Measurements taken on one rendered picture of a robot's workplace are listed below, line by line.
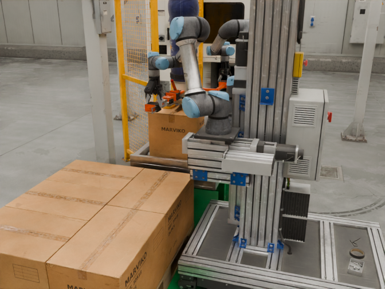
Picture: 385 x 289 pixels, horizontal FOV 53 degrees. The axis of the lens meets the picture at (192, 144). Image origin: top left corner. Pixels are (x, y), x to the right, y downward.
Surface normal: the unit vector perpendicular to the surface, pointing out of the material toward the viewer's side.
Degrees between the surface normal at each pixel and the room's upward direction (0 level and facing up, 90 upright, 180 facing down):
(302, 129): 90
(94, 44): 90
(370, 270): 0
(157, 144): 90
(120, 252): 0
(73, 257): 0
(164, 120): 90
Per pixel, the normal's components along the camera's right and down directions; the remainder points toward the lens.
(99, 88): -0.29, 0.33
